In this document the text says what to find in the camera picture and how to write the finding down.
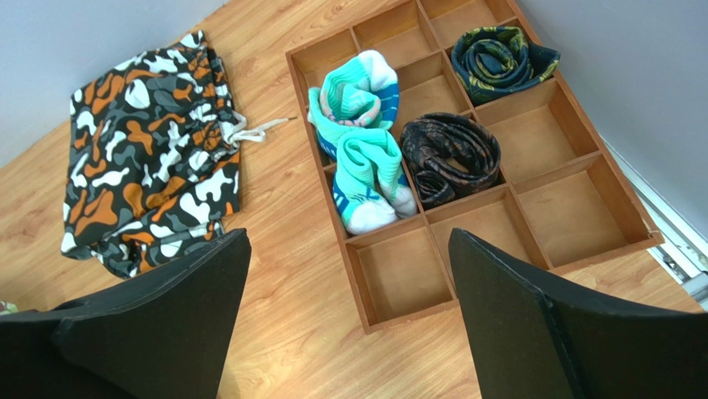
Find camouflage patterned shorts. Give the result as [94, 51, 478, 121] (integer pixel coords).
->
[61, 31, 275, 279]

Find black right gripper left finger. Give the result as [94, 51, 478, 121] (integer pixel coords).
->
[1, 229, 252, 398]

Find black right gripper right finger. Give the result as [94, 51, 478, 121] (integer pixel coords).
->
[448, 228, 707, 398]

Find upper teal white sock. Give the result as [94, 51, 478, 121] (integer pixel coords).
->
[307, 50, 400, 160]

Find navy yellow rolled tie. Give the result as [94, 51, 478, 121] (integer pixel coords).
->
[450, 26, 561, 106]

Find lower teal white sock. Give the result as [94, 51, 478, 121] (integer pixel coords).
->
[332, 129, 418, 235]

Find dark brown rolled tie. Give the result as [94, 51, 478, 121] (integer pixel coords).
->
[401, 112, 501, 209]

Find wooden compartment organizer tray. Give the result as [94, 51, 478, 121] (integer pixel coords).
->
[285, 0, 666, 335]

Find teal white sock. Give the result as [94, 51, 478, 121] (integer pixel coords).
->
[307, 50, 400, 160]
[332, 129, 418, 235]

